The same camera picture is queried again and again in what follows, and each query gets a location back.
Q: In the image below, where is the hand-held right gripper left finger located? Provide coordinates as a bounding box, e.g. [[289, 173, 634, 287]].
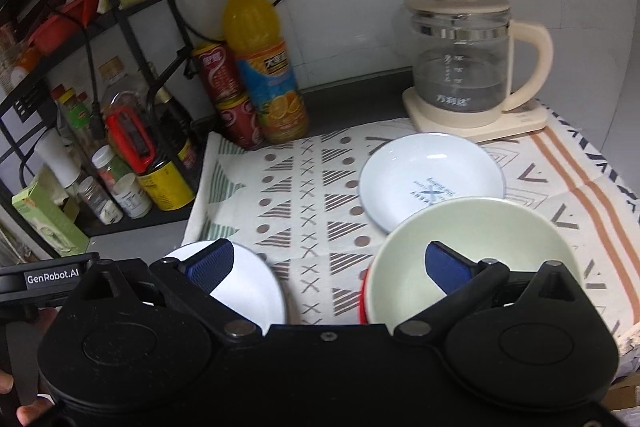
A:
[[75, 238, 264, 346]]

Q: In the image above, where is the red drink can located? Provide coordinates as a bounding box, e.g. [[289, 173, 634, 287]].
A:
[[215, 93, 266, 151], [192, 42, 247, 105]]

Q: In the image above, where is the white and orange bottle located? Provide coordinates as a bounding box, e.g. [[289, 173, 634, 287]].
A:
[[11, 49, 43, 88]]

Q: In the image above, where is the glass electric kettle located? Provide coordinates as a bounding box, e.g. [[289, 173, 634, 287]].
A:
[[401, 0, 555, 114]]

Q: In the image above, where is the pale green bowl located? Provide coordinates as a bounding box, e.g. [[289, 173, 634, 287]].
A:
[[369, 198, 584, 325]]

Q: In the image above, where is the person's left hand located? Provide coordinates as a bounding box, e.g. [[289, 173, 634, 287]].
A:
[[0, 369, 53, 427]]

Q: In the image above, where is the cream kettle base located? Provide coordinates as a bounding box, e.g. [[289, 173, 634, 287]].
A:
[[402, 88, 549, 144]]

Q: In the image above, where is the white deep plate blue print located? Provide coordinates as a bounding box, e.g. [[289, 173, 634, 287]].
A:
[[162, 241, 287, 326]]

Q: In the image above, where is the black metal rack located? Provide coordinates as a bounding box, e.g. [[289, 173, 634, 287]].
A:
[[0, 0, 212, 258]]

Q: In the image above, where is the small glass shaker jar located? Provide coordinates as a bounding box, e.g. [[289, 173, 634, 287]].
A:
[[77, 177, 124, 224]]

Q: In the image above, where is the green cardboard box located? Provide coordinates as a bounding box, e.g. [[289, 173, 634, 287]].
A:
[[11, 166, 92, 257]]

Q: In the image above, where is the red and black bowl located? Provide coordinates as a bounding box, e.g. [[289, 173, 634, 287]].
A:
[[358, 266, 375, 324]]

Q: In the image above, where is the green label sauce bottle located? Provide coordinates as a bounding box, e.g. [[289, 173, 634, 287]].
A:
[[51, 86, 93, 142]]

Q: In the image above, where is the small white plate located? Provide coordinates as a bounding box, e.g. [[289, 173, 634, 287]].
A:
[[359, 133, 507, 235]]

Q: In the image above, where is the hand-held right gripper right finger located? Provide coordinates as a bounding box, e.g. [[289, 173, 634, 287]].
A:
[[394, 242, 584, 346]]

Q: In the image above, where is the small white plastic bottle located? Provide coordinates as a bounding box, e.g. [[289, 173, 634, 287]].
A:
[[111, 173, 153, 219]]

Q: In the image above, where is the patterned table mat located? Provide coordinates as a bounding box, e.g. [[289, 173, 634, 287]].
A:
[[179, 99, 640, 350]]

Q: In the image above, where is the large bottle with red handle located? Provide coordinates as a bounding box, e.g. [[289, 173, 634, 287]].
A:
[[102, 57, 197, 212]]

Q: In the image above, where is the green bottle with white cap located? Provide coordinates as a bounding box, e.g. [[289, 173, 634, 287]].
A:
[[91, 145, 127, 188]]

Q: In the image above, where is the orange juice bottle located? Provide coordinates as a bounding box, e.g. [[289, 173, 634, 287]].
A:
[[222, 0, 310, 144]]

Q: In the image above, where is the red plastic basket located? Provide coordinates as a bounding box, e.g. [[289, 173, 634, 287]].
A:
[[27, 14, 85, 54]]

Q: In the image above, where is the dark glass bottle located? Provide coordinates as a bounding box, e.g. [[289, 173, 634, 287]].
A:
[[152, 86, 199, 172]]

